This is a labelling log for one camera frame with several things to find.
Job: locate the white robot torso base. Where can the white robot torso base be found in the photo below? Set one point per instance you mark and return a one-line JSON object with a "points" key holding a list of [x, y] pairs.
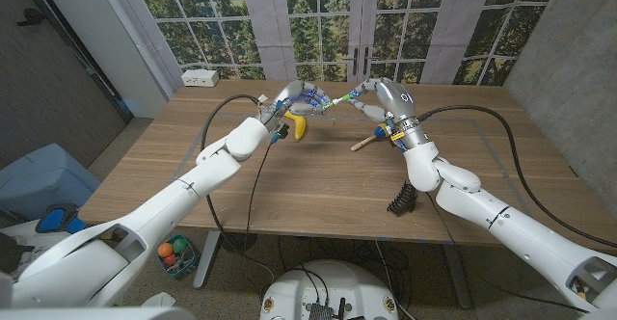
{"points": [[332, 286]]}

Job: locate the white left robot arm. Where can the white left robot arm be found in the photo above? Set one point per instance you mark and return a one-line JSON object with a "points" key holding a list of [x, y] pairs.
{"points": [[169, 199]]}

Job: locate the white green marker body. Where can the white green marker body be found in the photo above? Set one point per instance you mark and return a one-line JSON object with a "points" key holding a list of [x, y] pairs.
{"points": [[336, 101]]}

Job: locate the table leg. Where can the table leg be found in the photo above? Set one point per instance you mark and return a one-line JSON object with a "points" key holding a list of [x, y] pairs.
{"points": [[207, 257], [458, 276]]}

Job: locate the blue grey storage bin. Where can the blue grey storage bin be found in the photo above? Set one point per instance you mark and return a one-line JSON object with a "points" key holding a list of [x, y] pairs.
{"points": [[43, 180]]}

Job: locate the white power outlet box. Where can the white power outlet box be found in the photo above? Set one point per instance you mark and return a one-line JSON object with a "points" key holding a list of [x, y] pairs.
{"points": [[200, 77]]}

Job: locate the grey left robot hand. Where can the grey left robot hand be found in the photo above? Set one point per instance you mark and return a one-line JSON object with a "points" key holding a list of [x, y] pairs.
{"points": [[294, 91]]}

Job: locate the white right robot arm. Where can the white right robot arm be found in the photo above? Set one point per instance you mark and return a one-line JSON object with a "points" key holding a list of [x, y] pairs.
{"points": [[506, 223]]}

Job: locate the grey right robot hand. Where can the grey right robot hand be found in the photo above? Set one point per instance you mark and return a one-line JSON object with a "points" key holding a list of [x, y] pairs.
{"points": [[395, 96]]}

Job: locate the basket of colourful balls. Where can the basket of colourful balls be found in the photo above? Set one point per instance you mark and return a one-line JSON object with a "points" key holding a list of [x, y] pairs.
{"points": [[173, 255]]}

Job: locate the colourful wooden maraca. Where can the colourful wooden maraca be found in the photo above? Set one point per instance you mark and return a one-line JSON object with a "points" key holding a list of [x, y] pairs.
{"points": [[364, 142]]}

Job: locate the printed window backdrop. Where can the printed window backdrop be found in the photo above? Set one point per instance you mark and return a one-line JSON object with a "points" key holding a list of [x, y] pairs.
{"points": [[308, 21]]}

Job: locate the yellow toy banana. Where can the yellow toy banana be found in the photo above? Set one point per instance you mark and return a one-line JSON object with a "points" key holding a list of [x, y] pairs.
{"points": [[300, 127]]}

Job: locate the white paper piece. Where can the white paper piece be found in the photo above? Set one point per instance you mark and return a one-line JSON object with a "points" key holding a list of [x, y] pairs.
{"points": [[161, 301]]}

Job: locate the blue black pad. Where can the blue black pad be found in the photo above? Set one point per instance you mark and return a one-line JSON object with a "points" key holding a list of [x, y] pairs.
{"points": [[50, 219]]}

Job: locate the black hair clip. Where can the black hair clip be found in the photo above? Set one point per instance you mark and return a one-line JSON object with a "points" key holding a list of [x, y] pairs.
{"points": [[402, 203]]}

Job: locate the black round fan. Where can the black round fan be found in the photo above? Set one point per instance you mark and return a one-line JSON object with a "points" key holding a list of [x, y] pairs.
{"points": [[238, 241]]}

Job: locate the black trouser leg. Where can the black trouser leg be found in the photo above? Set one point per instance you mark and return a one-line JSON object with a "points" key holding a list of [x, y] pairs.
{"points": [[9, 252]]}

